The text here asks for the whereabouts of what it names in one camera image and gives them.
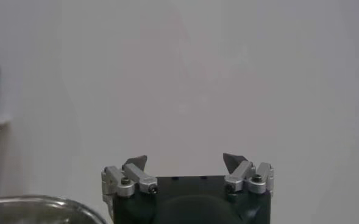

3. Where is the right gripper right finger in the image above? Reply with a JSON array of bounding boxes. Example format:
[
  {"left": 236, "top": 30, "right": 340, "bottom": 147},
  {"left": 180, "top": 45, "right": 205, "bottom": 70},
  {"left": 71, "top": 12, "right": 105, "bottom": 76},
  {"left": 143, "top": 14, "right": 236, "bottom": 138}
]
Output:
[{"left": 222, "top": 152, "right": 274, "bottom": 195}]

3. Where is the steel perforated steamer basket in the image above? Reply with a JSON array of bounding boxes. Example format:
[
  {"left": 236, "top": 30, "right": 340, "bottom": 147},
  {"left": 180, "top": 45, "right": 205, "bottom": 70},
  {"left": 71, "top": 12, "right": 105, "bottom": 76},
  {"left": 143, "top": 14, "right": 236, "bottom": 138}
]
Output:
[{"left": 0, "top": 194, "right": 108, "bottom": 224}]

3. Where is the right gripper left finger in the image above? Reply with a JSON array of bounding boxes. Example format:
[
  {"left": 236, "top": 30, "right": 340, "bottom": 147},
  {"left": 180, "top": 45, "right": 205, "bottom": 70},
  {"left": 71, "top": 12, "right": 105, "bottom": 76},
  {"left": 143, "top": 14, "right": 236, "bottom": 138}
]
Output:
[{"left": 101, "top": 154, "right": 159, "bottom": 198}]

